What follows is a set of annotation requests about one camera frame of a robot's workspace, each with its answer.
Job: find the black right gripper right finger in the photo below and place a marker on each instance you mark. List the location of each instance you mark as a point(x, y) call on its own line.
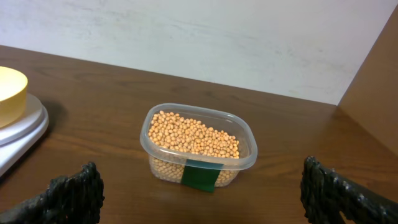
point(328, 197)

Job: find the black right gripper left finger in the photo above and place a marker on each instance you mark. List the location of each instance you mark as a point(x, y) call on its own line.
point(75, 199)

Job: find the white kitchen scale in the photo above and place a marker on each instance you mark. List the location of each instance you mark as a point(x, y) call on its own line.
point(21, 135)

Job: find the yellow bowl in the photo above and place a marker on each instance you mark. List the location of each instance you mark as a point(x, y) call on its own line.
point(13, 95)

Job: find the soybeans in container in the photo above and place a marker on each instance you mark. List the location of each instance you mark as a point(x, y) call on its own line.
point(171, 131)

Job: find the clear plastic container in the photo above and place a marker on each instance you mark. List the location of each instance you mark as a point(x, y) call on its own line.
point(218, 120)

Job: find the green tape label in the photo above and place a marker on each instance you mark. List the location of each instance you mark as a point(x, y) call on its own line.
point(201, 175)

